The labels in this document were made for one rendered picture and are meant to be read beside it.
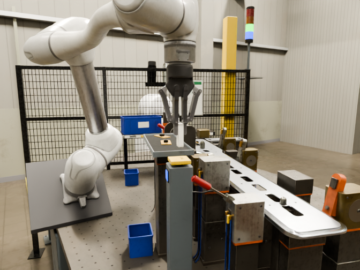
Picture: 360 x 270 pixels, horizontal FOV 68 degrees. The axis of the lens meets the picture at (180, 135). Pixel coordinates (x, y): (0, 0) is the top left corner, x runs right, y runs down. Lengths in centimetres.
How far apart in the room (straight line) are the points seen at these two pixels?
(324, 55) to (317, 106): 117
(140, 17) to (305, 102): 683
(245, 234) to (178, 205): 20
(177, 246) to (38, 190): 92
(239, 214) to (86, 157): 83
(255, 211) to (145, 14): 57
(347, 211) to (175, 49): 69
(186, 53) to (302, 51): 678
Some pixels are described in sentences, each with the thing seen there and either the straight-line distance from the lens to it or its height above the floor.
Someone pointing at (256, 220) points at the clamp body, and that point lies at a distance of 80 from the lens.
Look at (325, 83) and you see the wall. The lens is 706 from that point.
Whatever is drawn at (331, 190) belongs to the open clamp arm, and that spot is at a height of 105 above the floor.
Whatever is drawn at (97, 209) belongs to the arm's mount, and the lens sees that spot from 153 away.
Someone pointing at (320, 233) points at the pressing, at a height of 100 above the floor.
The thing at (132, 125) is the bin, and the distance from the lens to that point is 208.
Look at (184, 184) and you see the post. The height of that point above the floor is 109.
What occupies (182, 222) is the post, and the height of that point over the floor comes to 97.
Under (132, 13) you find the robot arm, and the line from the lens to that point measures 60.
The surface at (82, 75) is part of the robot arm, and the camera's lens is 127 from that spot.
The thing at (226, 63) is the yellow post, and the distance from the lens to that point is 249.
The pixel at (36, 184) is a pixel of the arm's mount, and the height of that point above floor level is 88.
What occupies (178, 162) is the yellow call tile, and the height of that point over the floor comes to 116.
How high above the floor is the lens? 136
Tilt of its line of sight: 9 degrees down
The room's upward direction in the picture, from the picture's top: straight up
